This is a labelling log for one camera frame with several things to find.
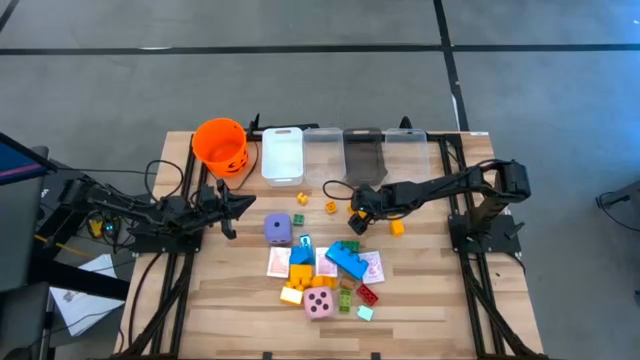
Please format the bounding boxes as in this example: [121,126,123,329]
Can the black equipment stand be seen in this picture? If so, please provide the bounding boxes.
[0,144,132,360]

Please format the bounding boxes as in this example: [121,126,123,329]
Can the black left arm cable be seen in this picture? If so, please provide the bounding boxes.
[143,159,186,202]

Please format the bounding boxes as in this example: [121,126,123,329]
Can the clear plastic bin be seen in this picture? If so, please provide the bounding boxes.
[383,127,432,186]
[302,127,347,189]

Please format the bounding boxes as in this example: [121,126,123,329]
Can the light yellow hollow brick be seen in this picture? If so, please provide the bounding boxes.
[279,285,305,307]

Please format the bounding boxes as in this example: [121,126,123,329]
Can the pink-backed card deck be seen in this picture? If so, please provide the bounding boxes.
[314,246,339,278]

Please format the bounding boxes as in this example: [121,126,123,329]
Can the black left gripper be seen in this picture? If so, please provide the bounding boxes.
[197,179,257,241]

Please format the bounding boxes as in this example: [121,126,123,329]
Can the orange pumpkin bucket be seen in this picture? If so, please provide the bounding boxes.
[191,117,249,179]

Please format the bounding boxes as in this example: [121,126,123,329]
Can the large yellow toy brick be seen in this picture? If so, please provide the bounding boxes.
[288,263,314,292]

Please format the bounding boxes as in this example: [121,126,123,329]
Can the white plastic bin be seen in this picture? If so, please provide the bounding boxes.
[260,126,305,187]

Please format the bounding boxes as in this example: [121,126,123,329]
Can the pink foam die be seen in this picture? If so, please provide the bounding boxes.
[303,286,335,320]

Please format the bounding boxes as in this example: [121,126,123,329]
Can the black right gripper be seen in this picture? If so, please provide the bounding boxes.
[348,183,396,236]

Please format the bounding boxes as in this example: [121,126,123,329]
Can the red-backed card deck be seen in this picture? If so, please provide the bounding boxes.
[266,246,292,279]

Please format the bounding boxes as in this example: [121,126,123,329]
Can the white paper sheets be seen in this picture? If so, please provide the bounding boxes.
[49,253,132,337]

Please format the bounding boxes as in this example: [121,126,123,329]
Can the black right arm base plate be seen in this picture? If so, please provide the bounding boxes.
[448,213,522,255]

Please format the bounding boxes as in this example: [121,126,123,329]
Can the dark grey translucent bin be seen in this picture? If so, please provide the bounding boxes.
[342,127,389,187]

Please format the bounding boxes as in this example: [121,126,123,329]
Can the large blue toy brick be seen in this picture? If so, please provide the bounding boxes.
[324,240,370,281]

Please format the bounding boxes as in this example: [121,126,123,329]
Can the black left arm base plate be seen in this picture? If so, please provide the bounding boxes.
[130,219,204,255]

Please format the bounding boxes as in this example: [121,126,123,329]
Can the blue figure toy brick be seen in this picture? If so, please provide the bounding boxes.
[289,233,316,266]

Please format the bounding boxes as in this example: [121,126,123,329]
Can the purple foam die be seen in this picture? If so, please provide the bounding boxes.
[263,213,294,246]

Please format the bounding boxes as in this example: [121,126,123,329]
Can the orange-yellow toy brick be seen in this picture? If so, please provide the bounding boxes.
[310,274,339,290]

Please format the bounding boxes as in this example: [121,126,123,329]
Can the dark blue monitor screen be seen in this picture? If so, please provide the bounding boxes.
[0,132,57,187]

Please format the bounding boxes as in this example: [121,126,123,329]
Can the red toy brick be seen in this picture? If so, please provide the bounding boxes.
[355,283,380,307]

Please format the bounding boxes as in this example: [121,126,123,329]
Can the white pink-printed card deck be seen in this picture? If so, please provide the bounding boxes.
[358,250,386,285]

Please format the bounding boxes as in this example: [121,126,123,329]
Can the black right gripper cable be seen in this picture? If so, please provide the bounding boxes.
[322,179,357,202]

